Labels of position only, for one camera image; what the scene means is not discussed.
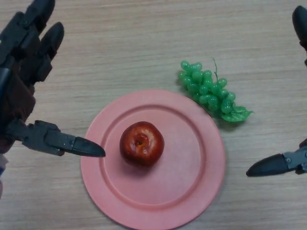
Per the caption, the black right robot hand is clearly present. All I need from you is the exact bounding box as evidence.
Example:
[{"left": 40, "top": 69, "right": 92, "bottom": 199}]
[{"left": 246, "top": 5, "right": 307, "bottom": 178}]

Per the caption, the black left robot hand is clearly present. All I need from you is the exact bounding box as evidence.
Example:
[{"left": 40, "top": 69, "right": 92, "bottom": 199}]
[{"left": 0, "top": 0, "right": 106, "bottom": 159}]

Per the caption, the red apple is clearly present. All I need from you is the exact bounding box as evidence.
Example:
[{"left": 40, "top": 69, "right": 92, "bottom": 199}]
[{"left": 119, "top": 121, "right": 165, "bottom": 167}]

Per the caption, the pink round plate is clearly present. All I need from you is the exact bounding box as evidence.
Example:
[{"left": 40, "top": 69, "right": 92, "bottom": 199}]
[{"left": 81, "top": 89, "right": 226, "bottom": 230}]

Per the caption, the green plastic grape bunch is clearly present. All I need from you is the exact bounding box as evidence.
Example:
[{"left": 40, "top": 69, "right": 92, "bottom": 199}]
[{"left": 177, "top": 57, "right": 255, "bottom": 122}]

